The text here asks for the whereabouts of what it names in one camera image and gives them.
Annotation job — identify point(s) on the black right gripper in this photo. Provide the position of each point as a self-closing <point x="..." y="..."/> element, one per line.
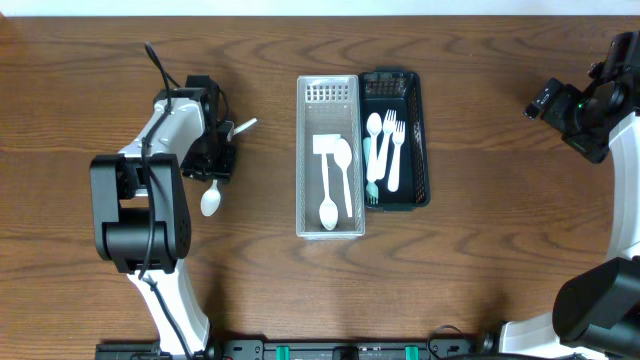
<point x="553" y="103"/>

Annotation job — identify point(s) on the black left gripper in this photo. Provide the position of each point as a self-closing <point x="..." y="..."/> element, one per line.
<point x="220" y="163"/>

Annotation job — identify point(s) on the white disposable spoon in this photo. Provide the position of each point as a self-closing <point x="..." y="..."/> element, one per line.
<point x="328" y="211"/>
<point x="343" y="157"/>
<point x="242" y="127"/>
<point x="211" y="199"/>

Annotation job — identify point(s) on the mint green plastic fork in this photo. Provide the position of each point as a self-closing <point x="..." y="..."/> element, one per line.
<point x="372" y="191"/>

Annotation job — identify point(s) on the white plastic toddler spoon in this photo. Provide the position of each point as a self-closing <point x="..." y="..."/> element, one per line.
<point x="374" y="128"/>

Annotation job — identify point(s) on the white plastic fork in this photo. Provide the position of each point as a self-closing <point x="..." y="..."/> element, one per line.
<point x="388" y="127"/>
<point x="398" y="140"/>

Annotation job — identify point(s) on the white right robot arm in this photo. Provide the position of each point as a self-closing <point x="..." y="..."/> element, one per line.
<point x="596" y="314"/>

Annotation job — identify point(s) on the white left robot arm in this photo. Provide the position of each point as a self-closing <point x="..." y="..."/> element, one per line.
<point x="141" y="218"/>

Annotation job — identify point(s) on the white label sticker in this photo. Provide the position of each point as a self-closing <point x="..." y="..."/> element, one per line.
<point x="324" y="143"/>

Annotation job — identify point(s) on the clear plastic basket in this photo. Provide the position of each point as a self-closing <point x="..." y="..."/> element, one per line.
<point x="328" y="104"/>

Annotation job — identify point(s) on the dark green plastic basket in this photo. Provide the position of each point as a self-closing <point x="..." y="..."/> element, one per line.
<point x="400" y="90"/>

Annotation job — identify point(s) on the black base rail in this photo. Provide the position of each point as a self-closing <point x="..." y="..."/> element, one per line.
<point x="442" y="344"/>

